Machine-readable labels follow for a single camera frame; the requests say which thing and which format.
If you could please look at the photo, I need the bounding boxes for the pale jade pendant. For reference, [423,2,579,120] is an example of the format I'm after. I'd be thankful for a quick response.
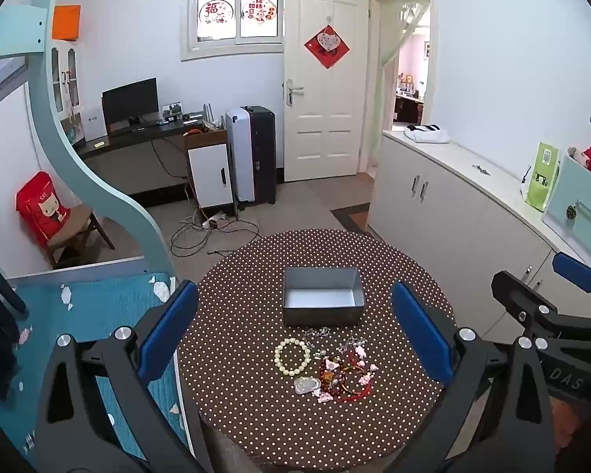
[294,376,322,396]

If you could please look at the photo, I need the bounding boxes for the red cartoon print bag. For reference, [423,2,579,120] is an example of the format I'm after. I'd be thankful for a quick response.
[16,171,72,247]

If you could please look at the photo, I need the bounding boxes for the pink charm pearl bracelet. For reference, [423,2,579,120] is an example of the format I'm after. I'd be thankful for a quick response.
[325,337,381,387]

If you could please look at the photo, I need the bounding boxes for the white bead bracelet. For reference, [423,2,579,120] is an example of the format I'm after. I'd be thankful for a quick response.
[274,337,312,380]

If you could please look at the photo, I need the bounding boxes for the silver tin box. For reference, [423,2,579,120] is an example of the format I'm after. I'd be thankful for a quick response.
[282,267,366,327]

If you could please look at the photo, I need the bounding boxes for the white cardboard box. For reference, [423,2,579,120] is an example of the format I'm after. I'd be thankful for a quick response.
[81,114,108,143]

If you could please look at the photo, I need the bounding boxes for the black floor cables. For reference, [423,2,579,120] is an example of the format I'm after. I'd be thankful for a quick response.
[170,207,262,257]

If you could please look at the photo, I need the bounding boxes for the red braided cord bracelet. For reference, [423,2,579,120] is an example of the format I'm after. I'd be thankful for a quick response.
[332,374,375,403]

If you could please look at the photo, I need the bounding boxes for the red round window decal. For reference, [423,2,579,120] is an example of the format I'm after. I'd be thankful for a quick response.
[241,0,279,23]
[198,0,234,25]

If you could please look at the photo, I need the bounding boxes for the green paper bag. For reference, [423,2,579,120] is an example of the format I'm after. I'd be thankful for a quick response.
[522,141,562,212]

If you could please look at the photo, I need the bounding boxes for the red diamond door decoration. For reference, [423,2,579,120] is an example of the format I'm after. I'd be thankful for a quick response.
[304,24,350,70]

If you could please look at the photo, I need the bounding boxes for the brown door mat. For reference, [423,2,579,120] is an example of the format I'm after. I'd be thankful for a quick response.
[331,205,375,237]

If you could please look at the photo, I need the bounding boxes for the black computer monitor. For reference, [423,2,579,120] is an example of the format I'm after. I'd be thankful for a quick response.
[101,77,159,132]

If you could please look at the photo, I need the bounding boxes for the folded black white clothes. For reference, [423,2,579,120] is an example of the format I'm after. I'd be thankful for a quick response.
[404,123,451,145]

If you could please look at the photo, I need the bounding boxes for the light blue bunk bed frame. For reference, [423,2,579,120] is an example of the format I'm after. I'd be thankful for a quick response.
[0,0,178,287]

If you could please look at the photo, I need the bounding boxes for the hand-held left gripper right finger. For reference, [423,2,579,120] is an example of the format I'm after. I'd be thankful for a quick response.
[390,280,557,473]

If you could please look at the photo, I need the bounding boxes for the small white cabinet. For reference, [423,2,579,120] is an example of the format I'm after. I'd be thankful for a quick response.
[184,130,235,210]

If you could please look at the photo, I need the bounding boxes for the dark wooden desk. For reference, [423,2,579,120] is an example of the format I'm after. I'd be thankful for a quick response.
[74,113,227,209]

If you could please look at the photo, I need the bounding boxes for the white panel door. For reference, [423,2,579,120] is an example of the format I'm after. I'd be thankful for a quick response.
[282,0,370,183]

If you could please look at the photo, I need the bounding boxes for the white framed window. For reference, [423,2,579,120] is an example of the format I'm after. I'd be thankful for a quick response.
[180,0,299,62]

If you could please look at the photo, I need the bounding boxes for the silver chain necklace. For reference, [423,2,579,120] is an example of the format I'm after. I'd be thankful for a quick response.
[303,326,338,346]

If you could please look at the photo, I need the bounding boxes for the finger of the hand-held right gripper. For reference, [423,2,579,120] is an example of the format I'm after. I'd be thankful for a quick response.
[491,270,562,338]
[552,251,591,301]

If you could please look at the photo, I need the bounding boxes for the long white sideboard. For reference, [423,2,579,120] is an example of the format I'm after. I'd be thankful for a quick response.
[367,129,591,341]

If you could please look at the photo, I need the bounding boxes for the orange box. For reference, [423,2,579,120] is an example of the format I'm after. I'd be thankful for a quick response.
[52,5,82,41]

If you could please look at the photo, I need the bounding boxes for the white glass door cabinet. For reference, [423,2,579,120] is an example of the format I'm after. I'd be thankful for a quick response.
[49,42,87,145]

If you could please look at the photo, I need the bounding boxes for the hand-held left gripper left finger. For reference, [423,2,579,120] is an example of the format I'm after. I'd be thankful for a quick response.
[32,280,212,473]

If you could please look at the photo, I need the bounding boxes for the pale green panel with handle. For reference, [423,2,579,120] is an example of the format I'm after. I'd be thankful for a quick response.
[542,155,591,252]

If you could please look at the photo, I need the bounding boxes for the wooden chair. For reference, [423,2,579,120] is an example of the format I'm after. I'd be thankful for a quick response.
[46,204,116,269]

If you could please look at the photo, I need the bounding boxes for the round table polka dot cloth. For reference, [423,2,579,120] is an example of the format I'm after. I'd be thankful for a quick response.
[177,229,456,471]

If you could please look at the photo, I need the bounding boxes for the dark red bead bracelet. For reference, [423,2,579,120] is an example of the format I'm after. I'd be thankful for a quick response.
[318,356,348,387]

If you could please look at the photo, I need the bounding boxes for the bed with teal blanket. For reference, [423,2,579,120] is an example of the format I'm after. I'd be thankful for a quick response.
[0,255,194,473]

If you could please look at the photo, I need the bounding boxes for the black and white suitcase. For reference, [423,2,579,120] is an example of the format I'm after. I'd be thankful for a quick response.
[225,105,277,205]

